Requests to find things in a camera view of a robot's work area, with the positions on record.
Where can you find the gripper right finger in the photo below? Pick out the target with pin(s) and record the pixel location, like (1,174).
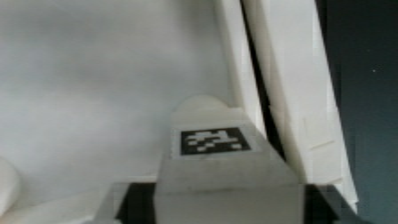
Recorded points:
(326,207)

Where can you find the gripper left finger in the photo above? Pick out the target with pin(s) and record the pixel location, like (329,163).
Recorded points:
(128,206)

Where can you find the white table leg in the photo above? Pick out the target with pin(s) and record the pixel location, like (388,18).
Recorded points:
(226,182)

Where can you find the white L-shaped obstacle fence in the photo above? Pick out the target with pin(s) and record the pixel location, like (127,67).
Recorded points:
(290,49)

